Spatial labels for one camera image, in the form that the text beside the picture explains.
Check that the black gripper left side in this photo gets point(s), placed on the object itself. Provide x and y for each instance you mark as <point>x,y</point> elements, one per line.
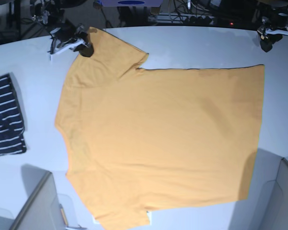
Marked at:
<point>273,24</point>

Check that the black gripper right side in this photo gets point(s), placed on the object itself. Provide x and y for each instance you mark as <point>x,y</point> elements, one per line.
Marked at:
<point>67,36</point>

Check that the navy white striped garment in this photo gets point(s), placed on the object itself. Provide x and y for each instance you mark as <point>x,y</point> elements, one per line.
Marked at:
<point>11,120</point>

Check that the yellow-orange T-shirt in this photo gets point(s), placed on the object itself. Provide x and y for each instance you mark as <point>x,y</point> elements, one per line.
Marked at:
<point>141,140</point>

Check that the grey bin left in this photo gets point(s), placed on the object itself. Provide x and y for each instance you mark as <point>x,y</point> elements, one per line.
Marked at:
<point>45,209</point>

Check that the grey bin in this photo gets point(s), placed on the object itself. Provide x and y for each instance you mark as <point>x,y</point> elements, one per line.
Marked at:
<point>270,210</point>
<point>45,209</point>

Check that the grey bin right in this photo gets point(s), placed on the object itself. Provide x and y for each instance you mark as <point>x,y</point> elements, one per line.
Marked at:
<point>270,210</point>

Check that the white paper label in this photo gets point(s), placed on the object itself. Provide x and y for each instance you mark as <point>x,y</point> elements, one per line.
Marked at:
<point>149,215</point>

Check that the aluminium frame rail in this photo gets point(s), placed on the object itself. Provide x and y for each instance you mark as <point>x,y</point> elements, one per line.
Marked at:
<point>183,19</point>

